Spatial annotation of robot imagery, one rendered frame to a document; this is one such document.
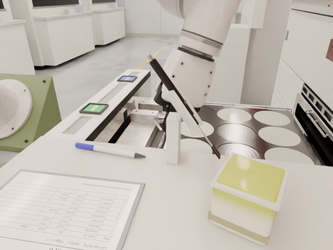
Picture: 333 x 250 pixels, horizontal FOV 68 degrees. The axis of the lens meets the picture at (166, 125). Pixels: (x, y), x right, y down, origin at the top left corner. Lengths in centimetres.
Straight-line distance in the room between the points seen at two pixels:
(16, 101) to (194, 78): 55
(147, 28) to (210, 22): 840
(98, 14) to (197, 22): 650
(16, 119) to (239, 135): 63
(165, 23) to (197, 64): 823
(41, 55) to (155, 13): 459
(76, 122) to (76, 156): 16
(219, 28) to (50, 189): 38
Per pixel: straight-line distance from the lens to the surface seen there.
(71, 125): 61
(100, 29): 697
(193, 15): 48
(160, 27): 875
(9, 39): 430
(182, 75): 48
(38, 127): 81
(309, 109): 81
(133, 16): 896
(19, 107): 85
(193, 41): 47
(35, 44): 512
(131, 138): 68
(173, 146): 41
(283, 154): 63
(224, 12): 47
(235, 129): 70
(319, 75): 81
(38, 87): 86
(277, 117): 81
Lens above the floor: 122
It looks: 27 degrees down
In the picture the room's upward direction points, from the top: straight up
